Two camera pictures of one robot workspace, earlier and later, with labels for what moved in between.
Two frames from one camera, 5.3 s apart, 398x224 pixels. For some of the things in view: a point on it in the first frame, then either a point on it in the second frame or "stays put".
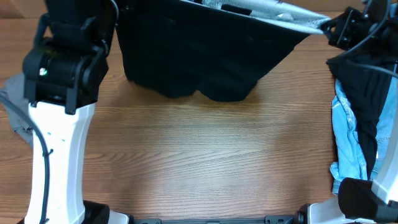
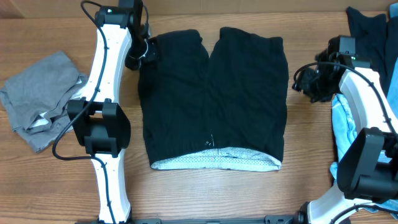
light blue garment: x=350 y=160 stays put
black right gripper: x=343 y=29 to x=315 y=86
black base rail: x=269 y=219 stays put
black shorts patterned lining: x=218 y=48 to x=221 y=109
